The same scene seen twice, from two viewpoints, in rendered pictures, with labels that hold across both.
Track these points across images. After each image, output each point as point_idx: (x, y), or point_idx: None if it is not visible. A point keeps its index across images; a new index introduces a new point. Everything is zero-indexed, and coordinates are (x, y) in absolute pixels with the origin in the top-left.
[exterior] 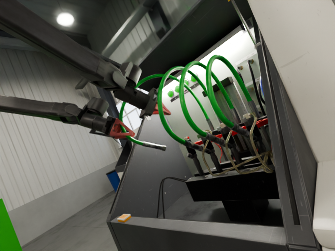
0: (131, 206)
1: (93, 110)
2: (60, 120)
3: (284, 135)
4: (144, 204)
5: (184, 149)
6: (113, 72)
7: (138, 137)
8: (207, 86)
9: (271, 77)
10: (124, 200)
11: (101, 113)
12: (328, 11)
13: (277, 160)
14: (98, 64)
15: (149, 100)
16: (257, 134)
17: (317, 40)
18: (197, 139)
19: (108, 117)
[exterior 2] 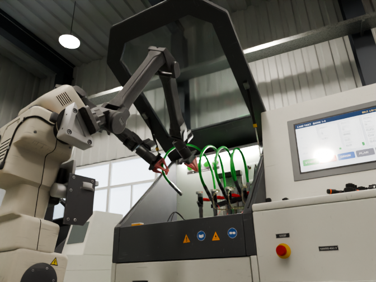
0: None
1: (147, 146)
2: (123, 141)
3: (255, 187)
4: None
5: (181, 219)
6: (185, 130)
7: (154, 186)
8: (231, 157)
9: (260, 169)
10: (131, 221)
11: (150, 150)
12: (287, 151)
13: (249, 194)
14: (182, 123)
15: (192, 155)
16: (245, 196)
17: (281, 160)
18: (197, 212)
19: (159, 154)
